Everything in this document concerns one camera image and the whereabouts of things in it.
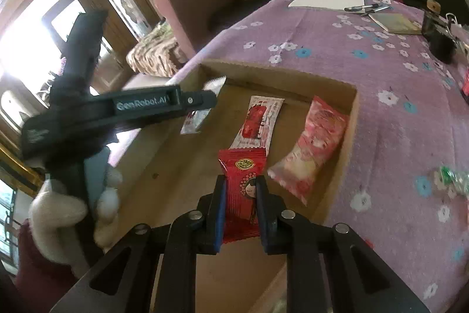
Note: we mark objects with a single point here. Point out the person's left hand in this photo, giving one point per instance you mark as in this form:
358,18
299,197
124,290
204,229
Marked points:
55,217

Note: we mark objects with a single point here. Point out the green candy pile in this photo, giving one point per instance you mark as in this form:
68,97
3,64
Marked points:
452,183

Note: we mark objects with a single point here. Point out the brown wooden item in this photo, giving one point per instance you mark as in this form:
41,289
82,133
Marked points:
433,6

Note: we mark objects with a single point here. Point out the black marker pen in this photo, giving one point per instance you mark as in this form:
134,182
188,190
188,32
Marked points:
361,8

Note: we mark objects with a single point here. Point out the red snack packet with figure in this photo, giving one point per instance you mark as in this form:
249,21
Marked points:
242,170

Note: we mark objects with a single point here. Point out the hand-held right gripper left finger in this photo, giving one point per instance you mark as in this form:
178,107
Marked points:
218,221

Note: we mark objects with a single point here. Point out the cardboard box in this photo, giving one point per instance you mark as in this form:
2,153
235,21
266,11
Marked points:
176,166

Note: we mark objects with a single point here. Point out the pink snack packet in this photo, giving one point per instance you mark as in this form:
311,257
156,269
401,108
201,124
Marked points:
315,144

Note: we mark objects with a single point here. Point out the purple floral tablecloth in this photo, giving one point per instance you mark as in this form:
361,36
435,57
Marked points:
395,137

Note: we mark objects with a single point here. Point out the small white snack packet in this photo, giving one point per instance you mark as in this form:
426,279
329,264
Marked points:
194,120

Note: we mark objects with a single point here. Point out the tan notebook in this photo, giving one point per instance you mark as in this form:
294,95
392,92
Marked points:
395,23

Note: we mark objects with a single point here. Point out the person's left forearm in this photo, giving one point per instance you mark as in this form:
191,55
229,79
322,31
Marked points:
36,280

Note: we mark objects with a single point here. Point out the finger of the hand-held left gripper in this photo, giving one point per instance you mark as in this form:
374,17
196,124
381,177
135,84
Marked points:
199,99

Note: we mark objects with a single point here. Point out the long white red snack packet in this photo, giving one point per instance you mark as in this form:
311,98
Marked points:
256,122

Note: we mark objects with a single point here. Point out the wooden glass door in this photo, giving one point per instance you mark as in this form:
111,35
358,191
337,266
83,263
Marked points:
110,16

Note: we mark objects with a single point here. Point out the dark pen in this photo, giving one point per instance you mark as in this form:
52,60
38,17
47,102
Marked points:
377,9

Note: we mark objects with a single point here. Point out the brown sofa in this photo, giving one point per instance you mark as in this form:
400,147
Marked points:
205,1

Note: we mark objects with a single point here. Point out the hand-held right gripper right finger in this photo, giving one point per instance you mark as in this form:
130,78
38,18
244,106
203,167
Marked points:
263,221

